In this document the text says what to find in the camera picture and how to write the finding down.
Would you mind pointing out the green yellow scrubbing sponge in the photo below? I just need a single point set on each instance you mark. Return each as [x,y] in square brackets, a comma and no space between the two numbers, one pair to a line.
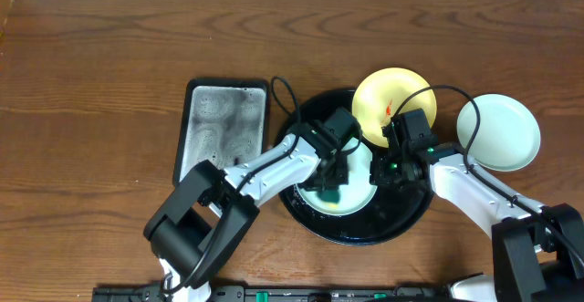
[329,199]

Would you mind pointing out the light blue plate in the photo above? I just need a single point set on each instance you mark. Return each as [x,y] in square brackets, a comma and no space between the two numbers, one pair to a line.
[354,195]
[502,134]

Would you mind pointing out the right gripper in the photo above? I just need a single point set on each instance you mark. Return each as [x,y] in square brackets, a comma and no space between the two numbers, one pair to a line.
[380,176]

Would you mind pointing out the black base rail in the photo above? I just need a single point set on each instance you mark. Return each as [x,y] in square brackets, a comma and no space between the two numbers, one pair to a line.
[241,294]

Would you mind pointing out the light blue plate front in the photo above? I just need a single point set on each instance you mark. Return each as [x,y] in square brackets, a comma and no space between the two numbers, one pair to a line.
[354,195]

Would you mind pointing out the black rectangular soapy tray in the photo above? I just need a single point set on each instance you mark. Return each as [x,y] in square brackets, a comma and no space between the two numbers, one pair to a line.
[224,121]

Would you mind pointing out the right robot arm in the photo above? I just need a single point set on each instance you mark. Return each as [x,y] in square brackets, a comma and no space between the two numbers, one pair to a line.
[537,249]

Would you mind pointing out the round black serving tray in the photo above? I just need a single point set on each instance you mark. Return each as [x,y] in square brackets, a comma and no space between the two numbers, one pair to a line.
[387,215]

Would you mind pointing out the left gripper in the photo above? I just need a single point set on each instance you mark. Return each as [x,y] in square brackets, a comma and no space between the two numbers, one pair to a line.
[343,168]

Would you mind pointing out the yellow plate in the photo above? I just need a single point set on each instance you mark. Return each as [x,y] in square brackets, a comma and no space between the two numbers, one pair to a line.
[377,98]

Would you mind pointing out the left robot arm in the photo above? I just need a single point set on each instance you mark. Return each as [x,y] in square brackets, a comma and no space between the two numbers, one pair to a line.
[201,223]

